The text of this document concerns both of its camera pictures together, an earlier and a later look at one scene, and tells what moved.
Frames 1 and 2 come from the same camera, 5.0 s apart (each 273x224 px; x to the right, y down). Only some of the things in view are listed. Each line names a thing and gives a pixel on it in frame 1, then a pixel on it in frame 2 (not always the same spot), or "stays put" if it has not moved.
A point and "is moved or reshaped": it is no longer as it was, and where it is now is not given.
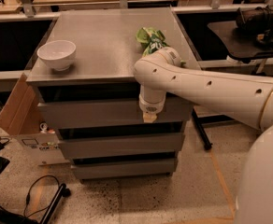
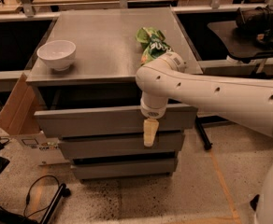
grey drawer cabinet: [94, 104] stays put
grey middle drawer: [122, 143] stays put
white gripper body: [151, 107] stays put
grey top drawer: [108, 112] is moved or reshaped
